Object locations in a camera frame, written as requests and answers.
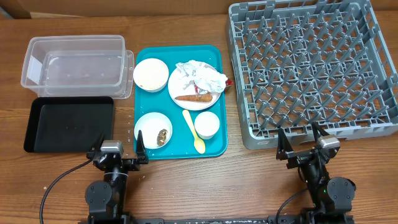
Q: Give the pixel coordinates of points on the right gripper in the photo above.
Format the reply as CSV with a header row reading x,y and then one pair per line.
x,y
283,145

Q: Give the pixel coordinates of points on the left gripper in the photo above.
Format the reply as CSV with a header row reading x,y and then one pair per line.
x,y
140,158

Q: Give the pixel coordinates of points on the yellow plastic spoon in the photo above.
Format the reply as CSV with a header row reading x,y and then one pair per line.
x,y
199,144

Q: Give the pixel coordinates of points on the white bowl with residue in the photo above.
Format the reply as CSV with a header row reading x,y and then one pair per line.
x,y
151,74

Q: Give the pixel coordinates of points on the red foil wrapper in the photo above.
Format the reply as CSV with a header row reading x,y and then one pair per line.
x,y
198,90

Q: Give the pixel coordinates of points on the white plastic cup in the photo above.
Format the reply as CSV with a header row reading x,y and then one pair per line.
x,y
207,124

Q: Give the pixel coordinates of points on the white napkin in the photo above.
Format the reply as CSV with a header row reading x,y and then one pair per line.
x,y
202,75

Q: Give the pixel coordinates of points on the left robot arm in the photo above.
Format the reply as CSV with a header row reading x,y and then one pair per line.
x,y
106,197

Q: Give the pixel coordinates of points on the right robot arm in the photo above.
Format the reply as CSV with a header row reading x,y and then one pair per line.
x,y
331,197

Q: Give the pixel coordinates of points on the grey dishwasher rack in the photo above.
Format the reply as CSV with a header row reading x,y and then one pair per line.
x,y
297,63

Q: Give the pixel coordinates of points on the white bowl with food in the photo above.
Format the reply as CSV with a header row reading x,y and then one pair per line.
x,y
150,124

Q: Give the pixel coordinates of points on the brown food scrap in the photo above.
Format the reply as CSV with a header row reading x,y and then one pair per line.
x,y
162,137

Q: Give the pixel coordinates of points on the black plastic tray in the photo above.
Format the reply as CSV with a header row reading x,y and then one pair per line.
x,y
68,124

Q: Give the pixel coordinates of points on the white round plate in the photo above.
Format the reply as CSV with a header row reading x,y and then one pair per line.
x,y
176,87

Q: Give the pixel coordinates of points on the teal serving tray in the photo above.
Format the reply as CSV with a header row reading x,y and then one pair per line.
x,y
181,145

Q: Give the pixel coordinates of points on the clear plastic bin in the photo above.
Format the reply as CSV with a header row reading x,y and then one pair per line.
x,y
78,65

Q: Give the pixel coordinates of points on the orange carrot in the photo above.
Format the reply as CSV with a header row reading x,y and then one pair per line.
x,y
202,98

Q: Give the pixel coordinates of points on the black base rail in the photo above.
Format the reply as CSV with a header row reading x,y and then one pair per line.
x,y
217,221

